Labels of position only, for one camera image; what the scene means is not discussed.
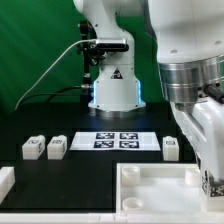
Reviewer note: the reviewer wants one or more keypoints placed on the white left obstacle block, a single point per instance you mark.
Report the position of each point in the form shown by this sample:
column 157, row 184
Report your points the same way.
column 7, row 180

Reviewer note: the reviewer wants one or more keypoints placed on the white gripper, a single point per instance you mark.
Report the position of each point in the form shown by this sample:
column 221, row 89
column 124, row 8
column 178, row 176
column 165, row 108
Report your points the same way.
column 204, row 129

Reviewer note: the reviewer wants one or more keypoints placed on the white front rail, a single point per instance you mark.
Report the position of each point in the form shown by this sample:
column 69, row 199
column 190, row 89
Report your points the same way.
column 110, row 219

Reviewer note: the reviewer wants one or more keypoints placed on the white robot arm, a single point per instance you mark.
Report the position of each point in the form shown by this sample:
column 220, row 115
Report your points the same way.
column 190, row 56

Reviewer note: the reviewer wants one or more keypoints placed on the silver mounted camera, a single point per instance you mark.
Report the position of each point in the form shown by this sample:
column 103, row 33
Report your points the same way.
column 112, row 45

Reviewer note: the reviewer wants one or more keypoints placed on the paper sheet with tags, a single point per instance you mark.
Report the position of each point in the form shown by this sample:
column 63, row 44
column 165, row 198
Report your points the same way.
column 131, row 141

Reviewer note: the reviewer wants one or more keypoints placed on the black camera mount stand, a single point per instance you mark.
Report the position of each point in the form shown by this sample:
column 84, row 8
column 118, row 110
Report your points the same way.
column 87, row 49

